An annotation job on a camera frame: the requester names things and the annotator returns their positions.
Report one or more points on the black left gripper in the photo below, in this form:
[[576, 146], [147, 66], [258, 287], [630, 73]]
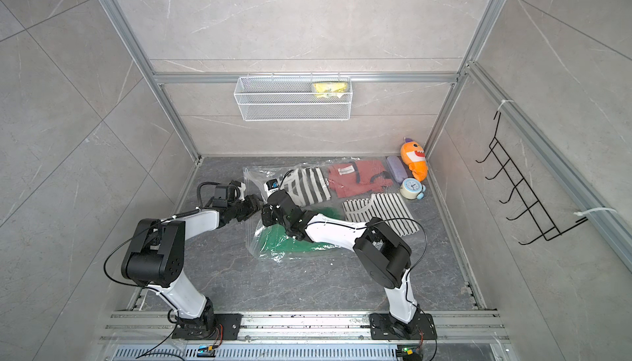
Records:
[[253, 205]]

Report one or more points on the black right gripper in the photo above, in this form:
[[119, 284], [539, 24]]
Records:
[[268, 211]]

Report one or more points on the green shirt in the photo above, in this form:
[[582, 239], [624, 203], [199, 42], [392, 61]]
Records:
[[270, 241]]

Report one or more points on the black white striped tank top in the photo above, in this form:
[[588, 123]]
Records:
[[306, 186]]

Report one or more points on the clear plastic vacuum bag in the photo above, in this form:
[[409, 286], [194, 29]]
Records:
[[257, 176]]

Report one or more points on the red shirt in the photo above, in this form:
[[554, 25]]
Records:
[[358, 177]]

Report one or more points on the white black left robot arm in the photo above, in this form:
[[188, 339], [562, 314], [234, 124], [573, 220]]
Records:
[[155, 256]]

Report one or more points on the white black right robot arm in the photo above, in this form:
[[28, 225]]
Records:
[[385, 256]]

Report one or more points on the thin striped white shirt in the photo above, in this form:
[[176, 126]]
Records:
[[388, 206]]

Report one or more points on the purple glasses case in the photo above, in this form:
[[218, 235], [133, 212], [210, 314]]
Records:
[[397, 168]]

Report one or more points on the yellow item in basket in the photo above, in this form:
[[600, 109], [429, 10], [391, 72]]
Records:
[[330, 89]]

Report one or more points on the orange plush toy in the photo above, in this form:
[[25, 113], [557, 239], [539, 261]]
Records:
[[414, 157]]

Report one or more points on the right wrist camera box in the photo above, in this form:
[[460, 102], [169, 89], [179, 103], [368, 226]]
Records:
[[271, 186]]

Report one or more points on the white wire mesh basket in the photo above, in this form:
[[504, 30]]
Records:
[[289, 98]]

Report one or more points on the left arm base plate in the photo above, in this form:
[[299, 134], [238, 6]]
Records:
[[224, 326]]

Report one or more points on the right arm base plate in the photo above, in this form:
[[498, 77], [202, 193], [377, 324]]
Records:
[[387, 328]]

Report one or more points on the aluminium mounting rail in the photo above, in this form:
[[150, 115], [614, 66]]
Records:
[[452, 327]]

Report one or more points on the black wire hook rack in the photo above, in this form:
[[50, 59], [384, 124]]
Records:
[[530, 204]]

